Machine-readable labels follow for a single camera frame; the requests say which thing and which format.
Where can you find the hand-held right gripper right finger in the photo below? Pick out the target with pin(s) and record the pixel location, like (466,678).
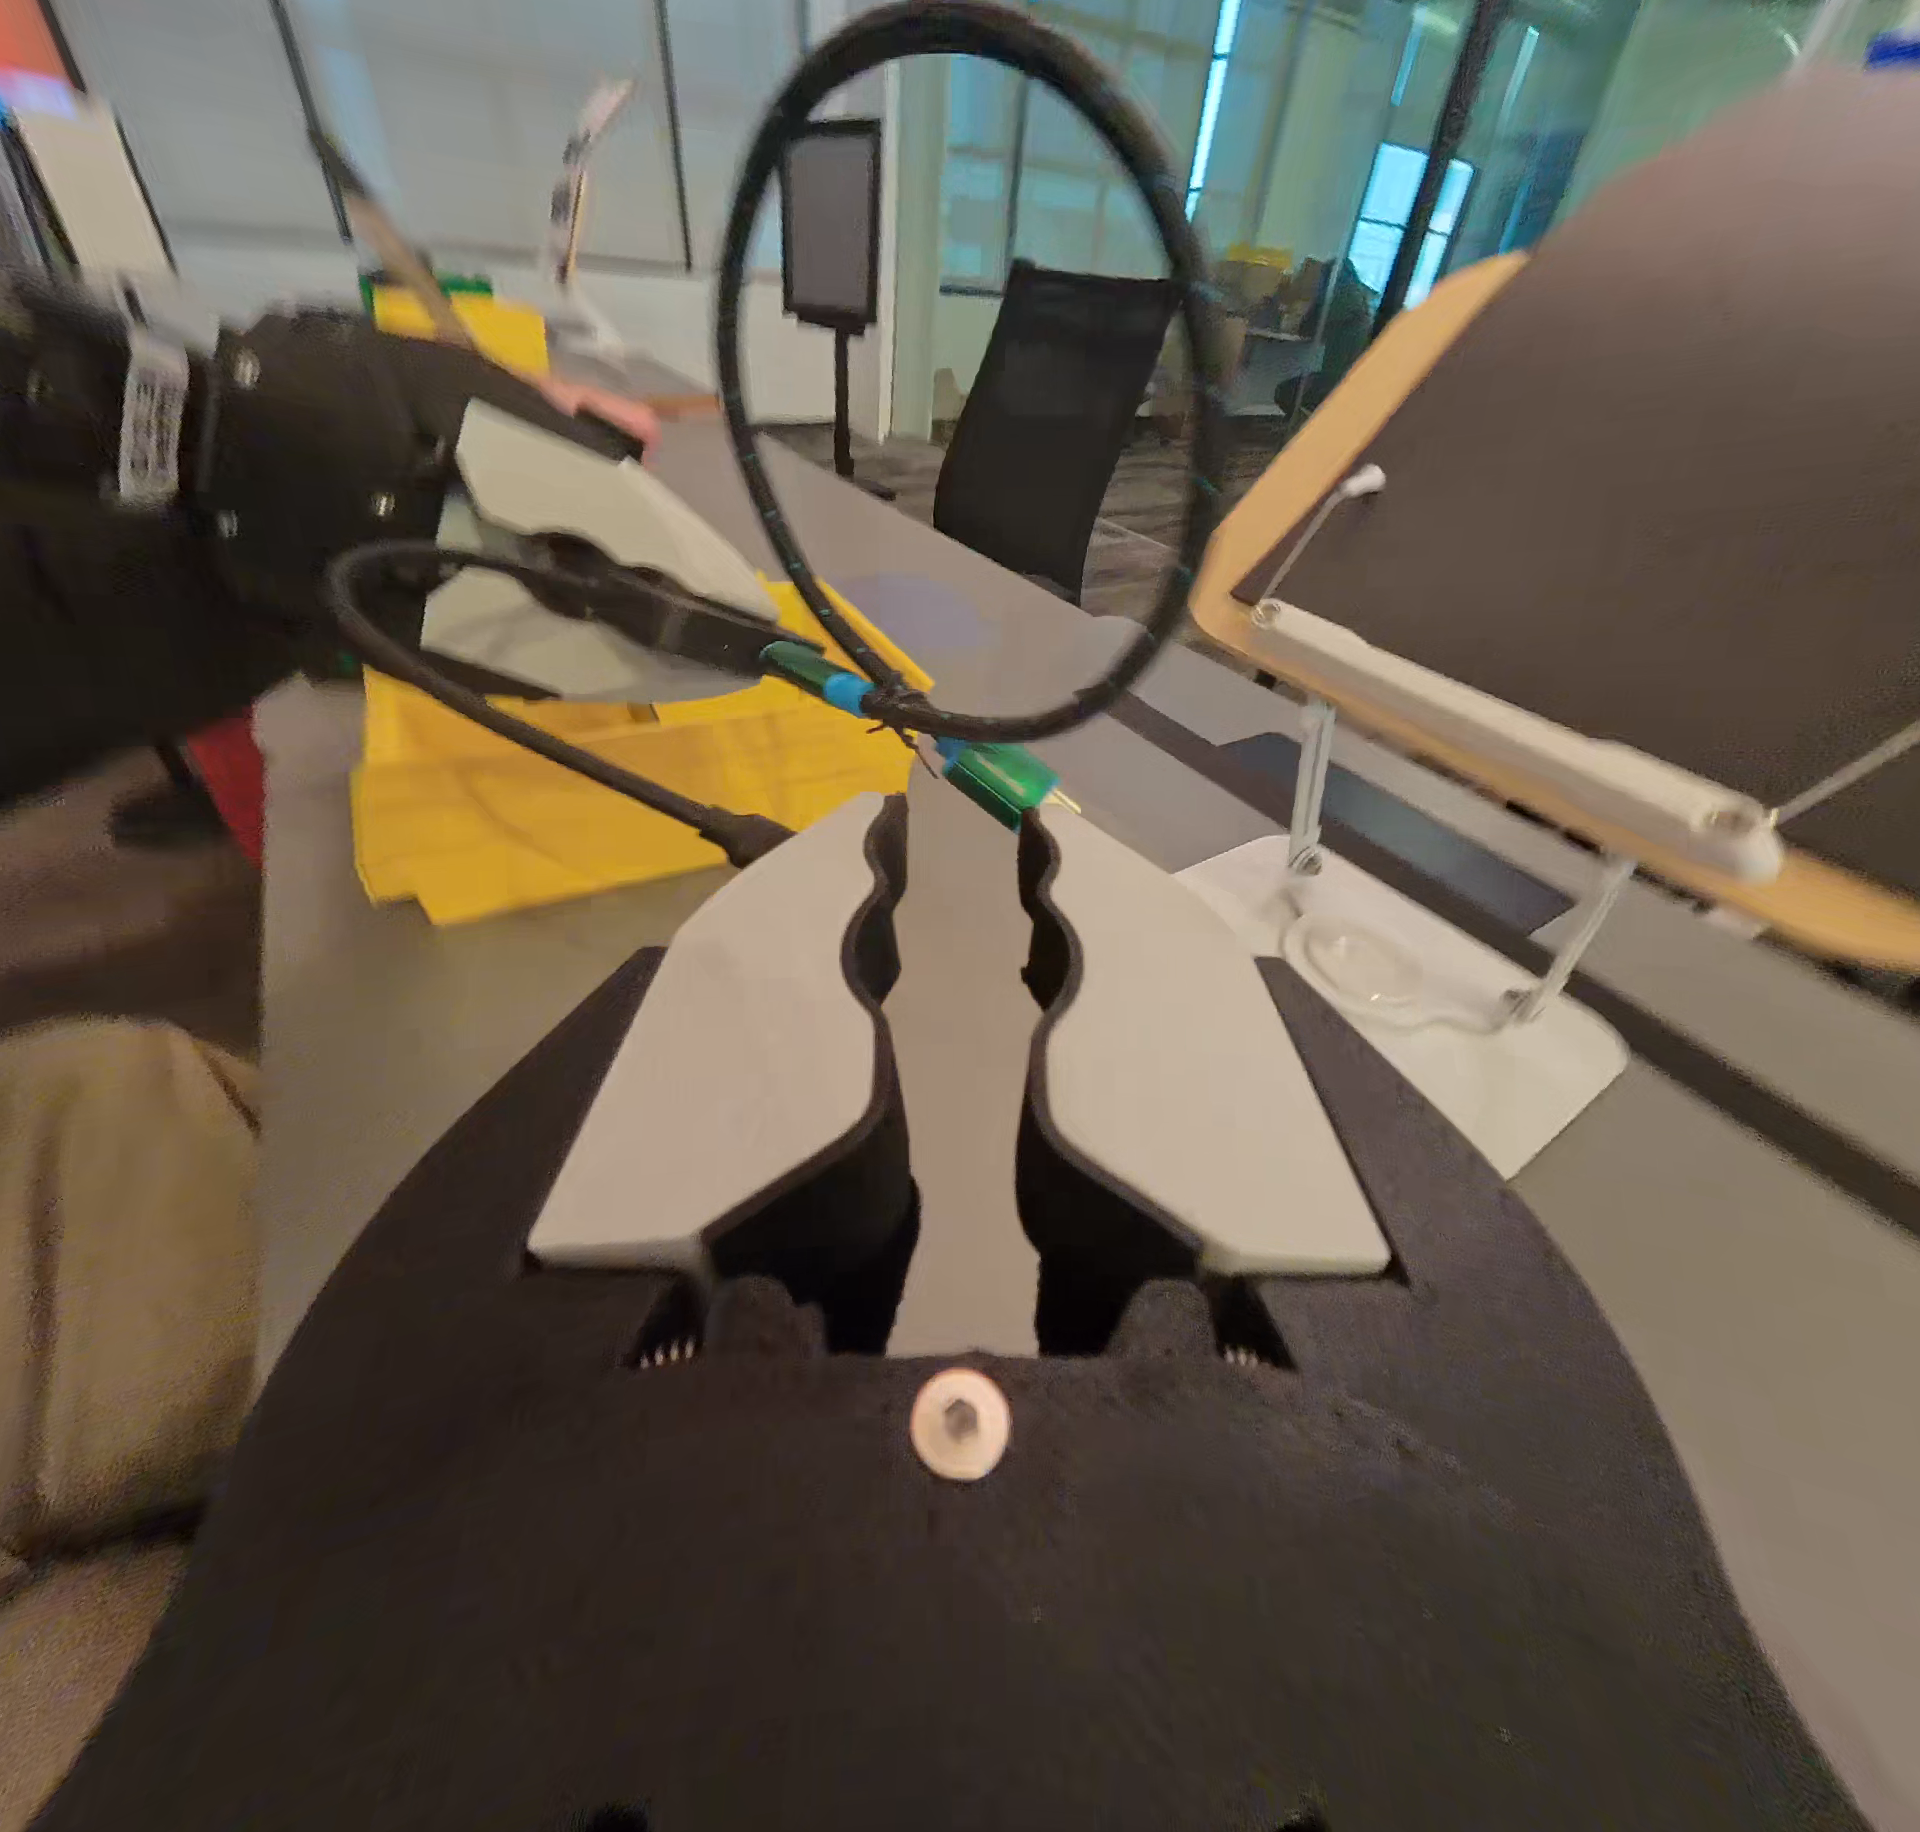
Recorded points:
(1200,1097)

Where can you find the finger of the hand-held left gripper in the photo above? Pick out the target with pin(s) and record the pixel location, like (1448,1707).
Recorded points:
(557,642)
(581,506)

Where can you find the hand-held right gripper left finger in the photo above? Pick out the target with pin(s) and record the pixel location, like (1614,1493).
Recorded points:
(717,1083)

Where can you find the yellow plastic bin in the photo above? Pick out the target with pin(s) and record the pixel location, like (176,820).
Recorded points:
(523,811)

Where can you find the person's left forearm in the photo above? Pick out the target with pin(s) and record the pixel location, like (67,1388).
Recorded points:
(91,678)

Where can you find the pink object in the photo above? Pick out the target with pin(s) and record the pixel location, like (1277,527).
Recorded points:
(600,404)

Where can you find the white base with clear stand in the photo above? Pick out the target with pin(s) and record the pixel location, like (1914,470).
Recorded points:
(1498,1097)

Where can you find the clear acrylic stand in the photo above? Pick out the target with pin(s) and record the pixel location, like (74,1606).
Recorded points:
(1315,801)

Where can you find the red object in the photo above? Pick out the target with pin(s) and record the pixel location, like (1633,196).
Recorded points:
(236,801)

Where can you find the display on black stand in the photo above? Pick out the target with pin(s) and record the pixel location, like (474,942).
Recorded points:
(831,220)

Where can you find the black office chair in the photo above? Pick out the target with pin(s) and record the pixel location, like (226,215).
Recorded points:
(1048,417)

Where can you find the white bar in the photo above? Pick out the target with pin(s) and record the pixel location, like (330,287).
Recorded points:
(1498,729)

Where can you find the person's beige trouser leg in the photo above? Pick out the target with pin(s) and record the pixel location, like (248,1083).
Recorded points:
(108,1259)

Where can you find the tilted wooden board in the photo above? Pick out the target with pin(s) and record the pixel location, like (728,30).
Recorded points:
(1650,434)

